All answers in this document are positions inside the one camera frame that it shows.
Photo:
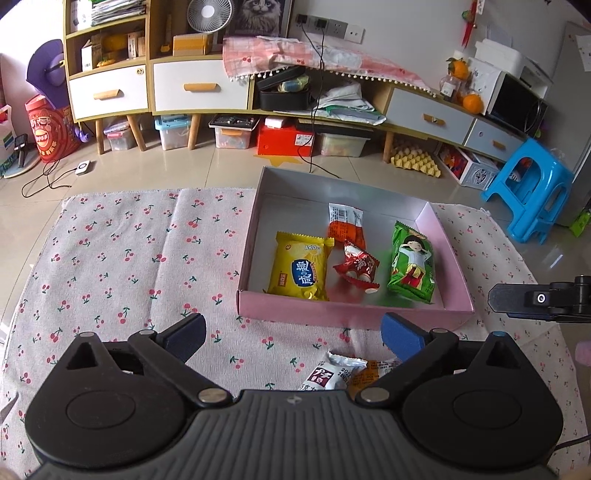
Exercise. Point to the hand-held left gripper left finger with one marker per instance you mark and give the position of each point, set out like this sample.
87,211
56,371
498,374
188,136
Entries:
189,334

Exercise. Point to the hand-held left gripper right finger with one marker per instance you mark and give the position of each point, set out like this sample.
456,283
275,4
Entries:
401,339

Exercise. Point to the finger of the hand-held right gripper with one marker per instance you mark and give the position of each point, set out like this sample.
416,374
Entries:
517,297

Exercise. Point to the pink cardboard box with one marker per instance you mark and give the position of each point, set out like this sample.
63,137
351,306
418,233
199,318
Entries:
351,314

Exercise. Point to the green snack packet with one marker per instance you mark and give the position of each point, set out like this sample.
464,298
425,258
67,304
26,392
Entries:
412,265

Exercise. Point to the red candy packet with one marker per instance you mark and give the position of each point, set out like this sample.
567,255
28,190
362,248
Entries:
358,267

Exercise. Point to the white and maroon snack packet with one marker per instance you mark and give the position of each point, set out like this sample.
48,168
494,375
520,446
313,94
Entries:
323,371

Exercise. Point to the yellow snack packet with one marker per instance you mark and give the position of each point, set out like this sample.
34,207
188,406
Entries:
300,267

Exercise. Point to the orange and white snack packet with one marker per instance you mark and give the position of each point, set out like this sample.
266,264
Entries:
345,219

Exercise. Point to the cherry print cloth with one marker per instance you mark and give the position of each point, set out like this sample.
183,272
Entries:
138,277

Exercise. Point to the blue plastic stool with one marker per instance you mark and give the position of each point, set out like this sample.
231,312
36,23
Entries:
531,180

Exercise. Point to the white printed crate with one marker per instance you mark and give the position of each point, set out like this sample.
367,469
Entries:
471,170

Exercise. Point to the yellow egg tray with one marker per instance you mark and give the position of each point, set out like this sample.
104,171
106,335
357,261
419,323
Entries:
415,161

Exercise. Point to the grey refrigerator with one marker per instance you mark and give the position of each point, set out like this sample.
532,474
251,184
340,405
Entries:
575,115

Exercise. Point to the black microwave oven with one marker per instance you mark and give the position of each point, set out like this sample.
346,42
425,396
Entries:
517,104

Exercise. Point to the white charger pad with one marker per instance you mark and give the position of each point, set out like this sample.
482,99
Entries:
83,168

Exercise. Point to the orange fruit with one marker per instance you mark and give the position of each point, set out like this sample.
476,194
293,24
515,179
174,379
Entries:
460,69
473,104

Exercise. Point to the blue lid storage bin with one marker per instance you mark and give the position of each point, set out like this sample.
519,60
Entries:
173,134

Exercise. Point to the clear bin with yellow contents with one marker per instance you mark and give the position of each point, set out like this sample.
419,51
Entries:
344,145

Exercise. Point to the wooden TV stand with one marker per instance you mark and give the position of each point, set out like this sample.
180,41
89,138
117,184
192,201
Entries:
425,115

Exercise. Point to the clear storage bin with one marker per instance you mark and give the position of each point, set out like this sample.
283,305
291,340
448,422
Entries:
121,136

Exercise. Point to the red cardboard box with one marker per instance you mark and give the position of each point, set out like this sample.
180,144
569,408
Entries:
284,141

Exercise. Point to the glass jar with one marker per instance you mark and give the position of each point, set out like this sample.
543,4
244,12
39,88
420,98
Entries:
449,87

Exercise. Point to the folded white papers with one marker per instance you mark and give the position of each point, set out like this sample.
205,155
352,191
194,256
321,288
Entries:
346,104

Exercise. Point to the red paper bag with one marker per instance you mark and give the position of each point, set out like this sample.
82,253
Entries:
48,134

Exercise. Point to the wooden shelf cabinet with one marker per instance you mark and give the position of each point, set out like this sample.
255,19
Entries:
194,85

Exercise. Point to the black lidded box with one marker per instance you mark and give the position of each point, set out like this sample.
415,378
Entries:
281,99

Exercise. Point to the red hanging ornament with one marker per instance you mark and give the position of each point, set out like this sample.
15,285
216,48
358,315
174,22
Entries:
472,18

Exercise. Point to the pink cherry tablecloth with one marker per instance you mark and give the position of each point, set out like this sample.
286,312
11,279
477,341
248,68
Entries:
351,60

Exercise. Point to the yellow box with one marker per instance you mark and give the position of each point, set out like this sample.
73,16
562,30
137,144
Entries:
191,45

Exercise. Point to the purple hat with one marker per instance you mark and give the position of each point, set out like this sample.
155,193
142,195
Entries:
44,62

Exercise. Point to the white desk fan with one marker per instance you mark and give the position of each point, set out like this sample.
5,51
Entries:
210,14

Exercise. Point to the cat picture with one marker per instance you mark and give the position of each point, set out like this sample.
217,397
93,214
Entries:
261,16

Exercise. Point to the stack of papers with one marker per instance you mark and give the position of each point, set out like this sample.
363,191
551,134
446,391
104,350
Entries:
117,11

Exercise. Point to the wall power sockets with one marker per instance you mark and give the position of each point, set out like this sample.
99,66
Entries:
330,25

